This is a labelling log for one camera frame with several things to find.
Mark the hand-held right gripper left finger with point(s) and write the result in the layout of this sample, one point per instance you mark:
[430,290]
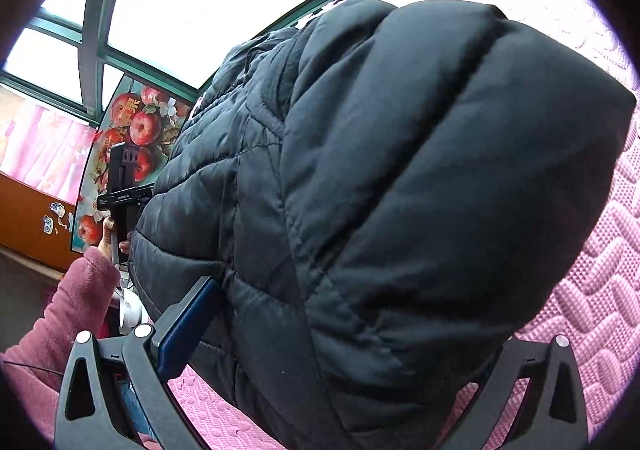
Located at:
[187,330]

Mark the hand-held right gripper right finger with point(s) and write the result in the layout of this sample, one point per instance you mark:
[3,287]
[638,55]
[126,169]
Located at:
[555,380]

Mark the black puffer jacket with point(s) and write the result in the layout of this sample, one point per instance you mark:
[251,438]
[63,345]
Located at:
[400,180]

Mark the person's left forearm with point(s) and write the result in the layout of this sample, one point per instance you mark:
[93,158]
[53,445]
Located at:
[55,330]

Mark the person's left hand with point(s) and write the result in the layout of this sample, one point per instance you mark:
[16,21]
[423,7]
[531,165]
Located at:
[107,242]

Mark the apple print poster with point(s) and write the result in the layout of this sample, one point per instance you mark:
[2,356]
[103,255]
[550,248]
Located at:
[145,125]

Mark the white round object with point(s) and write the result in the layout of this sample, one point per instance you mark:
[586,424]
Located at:
[131,312]

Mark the pink quilted mat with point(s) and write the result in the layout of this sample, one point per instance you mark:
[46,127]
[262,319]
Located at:
[590,305]

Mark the pink curtain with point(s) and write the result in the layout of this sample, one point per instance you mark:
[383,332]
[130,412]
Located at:
[45,150]

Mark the wooden cabinet with stickers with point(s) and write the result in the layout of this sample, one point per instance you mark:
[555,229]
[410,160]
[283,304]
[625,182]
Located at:
[30,225]

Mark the green window frame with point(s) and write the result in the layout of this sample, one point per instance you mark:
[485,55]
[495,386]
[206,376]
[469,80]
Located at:
[95,30]

